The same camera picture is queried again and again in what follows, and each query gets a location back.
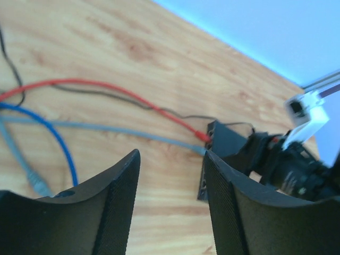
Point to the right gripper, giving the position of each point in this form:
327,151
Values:
293,170

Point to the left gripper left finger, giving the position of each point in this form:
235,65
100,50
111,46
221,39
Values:
93,217

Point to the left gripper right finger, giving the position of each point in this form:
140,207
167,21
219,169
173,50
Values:
249,218

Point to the black network switch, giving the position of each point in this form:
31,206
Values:
224,140

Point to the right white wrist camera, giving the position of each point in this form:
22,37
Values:
307,115

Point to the right aluminium frame post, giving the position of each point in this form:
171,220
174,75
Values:
331,79

